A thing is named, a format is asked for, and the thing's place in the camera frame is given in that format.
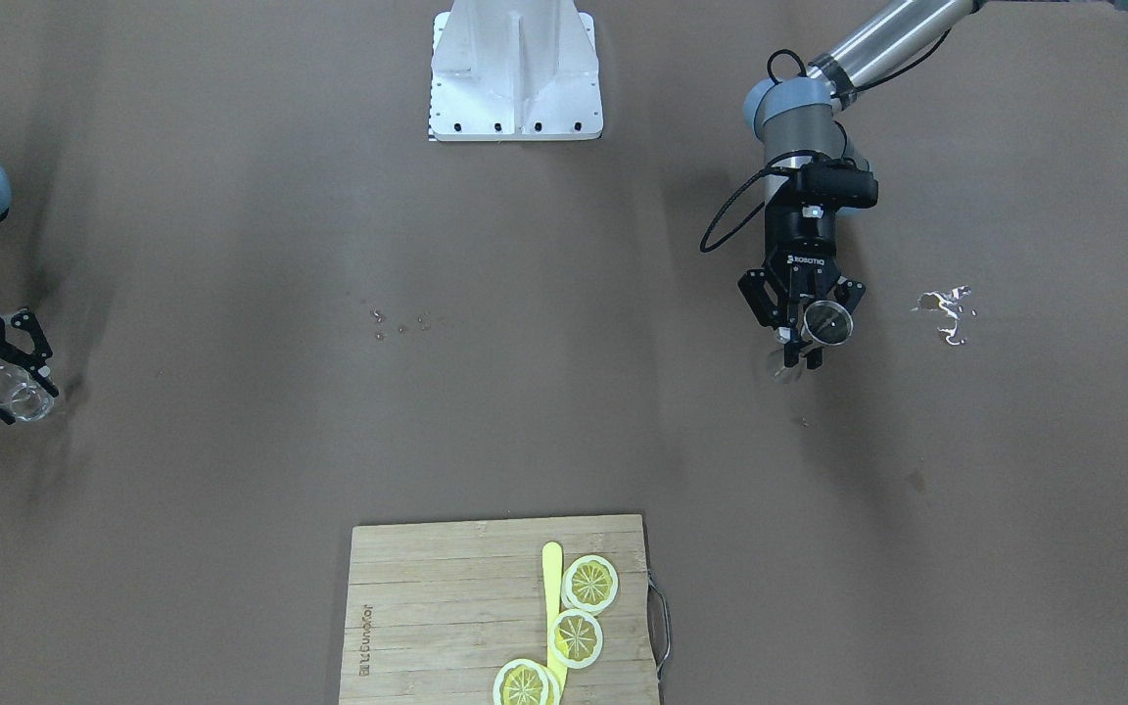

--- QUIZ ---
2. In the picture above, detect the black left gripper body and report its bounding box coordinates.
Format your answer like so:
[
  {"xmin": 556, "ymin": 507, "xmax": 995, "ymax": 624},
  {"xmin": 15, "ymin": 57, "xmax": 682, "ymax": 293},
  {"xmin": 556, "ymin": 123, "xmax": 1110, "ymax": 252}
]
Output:
[{"xmin": 765, "ymin": 186, "xmax": 840, "ymax": 300}]

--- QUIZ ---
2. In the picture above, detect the steel double jigger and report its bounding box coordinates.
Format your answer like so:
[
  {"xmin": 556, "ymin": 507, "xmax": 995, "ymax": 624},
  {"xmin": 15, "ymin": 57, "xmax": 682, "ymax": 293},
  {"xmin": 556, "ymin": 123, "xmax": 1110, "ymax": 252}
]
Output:
[{"xmin": 767, "ymin": 300, "xmax": 855, "ymax": 384}]

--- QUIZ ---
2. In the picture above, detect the clear glass measuring beaker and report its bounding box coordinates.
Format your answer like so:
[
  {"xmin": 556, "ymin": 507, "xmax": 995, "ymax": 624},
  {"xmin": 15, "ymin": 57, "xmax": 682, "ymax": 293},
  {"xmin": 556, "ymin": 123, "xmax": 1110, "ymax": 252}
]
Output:
[{"xmin": 0, "ymin": 358, "xmax": 58, "ymax": 423}]

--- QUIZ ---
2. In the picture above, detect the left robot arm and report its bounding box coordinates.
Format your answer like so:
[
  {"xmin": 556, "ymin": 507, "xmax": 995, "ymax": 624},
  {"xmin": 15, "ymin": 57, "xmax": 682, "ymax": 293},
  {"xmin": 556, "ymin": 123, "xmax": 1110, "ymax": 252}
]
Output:
[{"xmin": 738, "ymin": 1, "xmax": 980, "ymax": 381}]

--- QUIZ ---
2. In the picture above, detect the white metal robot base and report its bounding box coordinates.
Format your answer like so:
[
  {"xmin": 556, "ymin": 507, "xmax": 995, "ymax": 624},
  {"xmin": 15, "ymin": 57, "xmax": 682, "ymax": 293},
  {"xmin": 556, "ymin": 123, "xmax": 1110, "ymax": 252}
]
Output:
[{"xmin": 428, "ymin": 1, "xmax": 603, "ymax": 143}]

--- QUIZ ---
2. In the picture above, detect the spilled liquid puddle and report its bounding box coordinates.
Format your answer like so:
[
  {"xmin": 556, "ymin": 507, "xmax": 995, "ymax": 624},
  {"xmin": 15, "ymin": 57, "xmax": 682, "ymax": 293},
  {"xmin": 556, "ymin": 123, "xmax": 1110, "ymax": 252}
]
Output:
[{"xmin": 913, "ymin": 285, "xmax": 977, "ymax": 347}]

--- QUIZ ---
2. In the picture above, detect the yellow plastic knife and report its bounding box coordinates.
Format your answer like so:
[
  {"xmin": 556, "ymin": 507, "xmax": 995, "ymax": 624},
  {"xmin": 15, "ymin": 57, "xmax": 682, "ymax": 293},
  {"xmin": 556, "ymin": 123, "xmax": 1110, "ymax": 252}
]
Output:
[{"xmin": 540, "ymin": 541, "xmax": 569, "ymax": 704}]

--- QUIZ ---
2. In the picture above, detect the lemon slice upper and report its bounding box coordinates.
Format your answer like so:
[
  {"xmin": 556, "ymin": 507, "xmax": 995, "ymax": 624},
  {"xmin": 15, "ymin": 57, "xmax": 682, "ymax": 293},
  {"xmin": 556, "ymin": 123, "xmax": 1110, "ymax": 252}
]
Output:
[{"xmin": 561, "ymin": 554, "xmax": 622, "ymax": 616}]

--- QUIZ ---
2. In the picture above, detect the lemon slice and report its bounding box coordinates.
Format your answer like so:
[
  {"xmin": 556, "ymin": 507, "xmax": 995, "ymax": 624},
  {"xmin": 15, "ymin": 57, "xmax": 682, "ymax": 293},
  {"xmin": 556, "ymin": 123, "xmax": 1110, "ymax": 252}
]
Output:
[
  {"xmin": 546, "ymin": 608, "xmax": 605, "ymax": 670},
  {"xmin": 561, "ymin": 554, "xmax": 622, "ymax": 616},
  {"xmin": 490, "ymin": 659, "xmax": 561, "ymax": 705}
]

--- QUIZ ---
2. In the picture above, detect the lemon slice middle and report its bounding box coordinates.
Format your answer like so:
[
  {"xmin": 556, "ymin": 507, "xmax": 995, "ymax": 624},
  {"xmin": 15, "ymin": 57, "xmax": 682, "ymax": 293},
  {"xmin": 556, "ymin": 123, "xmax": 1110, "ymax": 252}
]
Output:
[{"xmin": 546, "ymin": 608, "xmax": 605, "ymax": 670}]

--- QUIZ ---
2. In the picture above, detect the lemon slice lower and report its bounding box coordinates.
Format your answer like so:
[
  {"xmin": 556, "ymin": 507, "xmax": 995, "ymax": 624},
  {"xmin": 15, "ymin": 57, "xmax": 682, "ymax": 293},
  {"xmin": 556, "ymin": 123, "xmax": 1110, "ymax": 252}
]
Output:
[{"xmin": 490, "ymin": 659, "xmax": 561, "ymax": 705}]

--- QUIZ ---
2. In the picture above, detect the bamboo cutting board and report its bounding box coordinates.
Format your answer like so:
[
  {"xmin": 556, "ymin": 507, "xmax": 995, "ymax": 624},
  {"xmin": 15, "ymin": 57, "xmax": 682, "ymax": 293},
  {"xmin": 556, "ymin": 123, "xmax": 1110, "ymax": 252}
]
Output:
[{"xmin": 337, "ymin": 514, "xmax": 661, "ymax": 704}]

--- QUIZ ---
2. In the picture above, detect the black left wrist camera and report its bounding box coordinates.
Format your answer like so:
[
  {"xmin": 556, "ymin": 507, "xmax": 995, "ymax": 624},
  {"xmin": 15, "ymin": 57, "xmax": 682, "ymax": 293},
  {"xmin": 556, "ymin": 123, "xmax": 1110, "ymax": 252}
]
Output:
[{"xmin": 793, "ymin": 162, "xmax": 880, "ymax": 210}]

